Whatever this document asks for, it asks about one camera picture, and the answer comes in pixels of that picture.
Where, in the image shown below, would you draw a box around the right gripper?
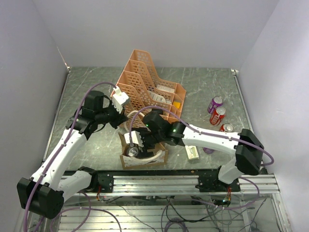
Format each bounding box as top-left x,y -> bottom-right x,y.
137,128 -> 164,159

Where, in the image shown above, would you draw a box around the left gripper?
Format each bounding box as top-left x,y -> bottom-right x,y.
95,100 -> 128,129

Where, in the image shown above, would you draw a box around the brown canvas tote bag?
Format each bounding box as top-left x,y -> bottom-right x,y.
118,132 -> 169,170

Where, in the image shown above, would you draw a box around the purple Fanta can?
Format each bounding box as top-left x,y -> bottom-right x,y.
126,146 -> 139,158

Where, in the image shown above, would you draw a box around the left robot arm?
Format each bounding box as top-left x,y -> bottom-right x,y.
17,88 -> 130,219

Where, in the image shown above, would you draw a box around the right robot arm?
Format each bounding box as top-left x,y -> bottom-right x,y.
142,111 -> 264,191

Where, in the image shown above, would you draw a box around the peach plastic file organizer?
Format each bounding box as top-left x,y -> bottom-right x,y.
116,49 -> 186,116

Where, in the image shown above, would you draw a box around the white papers in organizer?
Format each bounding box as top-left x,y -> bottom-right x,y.
148,85 -> 175,104

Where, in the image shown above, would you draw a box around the white green cardboard box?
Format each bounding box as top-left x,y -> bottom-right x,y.
185,145 -> 199,160

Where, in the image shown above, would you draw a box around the yellow sticky notes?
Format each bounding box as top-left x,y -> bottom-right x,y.
172,101 -> 181,109

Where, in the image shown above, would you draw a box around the purple soda can front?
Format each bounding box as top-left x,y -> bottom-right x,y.
203,147 -> 215,154

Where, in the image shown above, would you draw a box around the purple soda can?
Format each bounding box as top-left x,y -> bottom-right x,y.
203,147 -> 215,154
207,96 -> 224,114

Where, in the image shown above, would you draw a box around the red soda can rear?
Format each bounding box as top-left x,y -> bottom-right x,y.
210,107 -> 226,126

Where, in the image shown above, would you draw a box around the red soda can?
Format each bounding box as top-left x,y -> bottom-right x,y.
220,123 -> 234,132
210,107 -> 226,126

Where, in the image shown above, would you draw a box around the purple soda can rear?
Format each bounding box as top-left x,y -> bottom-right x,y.
207,96 -> 224,114

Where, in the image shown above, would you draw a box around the red soda can front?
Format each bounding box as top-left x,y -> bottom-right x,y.
220,123 -> 234,132

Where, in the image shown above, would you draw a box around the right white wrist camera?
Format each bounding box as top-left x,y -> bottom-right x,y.
124,130 -> 144,147

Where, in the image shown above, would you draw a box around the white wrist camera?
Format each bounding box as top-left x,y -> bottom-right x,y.
124,130 -> 144,147
112,86 -> 130,113

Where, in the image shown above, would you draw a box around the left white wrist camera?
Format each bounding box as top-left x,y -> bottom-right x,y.
112,86 -> 130,113

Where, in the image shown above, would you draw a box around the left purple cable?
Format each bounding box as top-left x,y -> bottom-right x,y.
23,82 -> 119,232

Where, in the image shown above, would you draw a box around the aluminium mounting rail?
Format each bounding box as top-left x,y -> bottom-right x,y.
60,175 -> 281,196

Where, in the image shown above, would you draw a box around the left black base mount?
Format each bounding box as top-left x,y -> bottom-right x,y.
94,171 -> 114,193

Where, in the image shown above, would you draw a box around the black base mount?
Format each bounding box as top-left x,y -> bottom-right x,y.
194,166 -> 240,192
94,171 -> 114,193

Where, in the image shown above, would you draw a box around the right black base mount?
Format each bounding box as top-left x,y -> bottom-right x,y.
194,166 -> 240,192

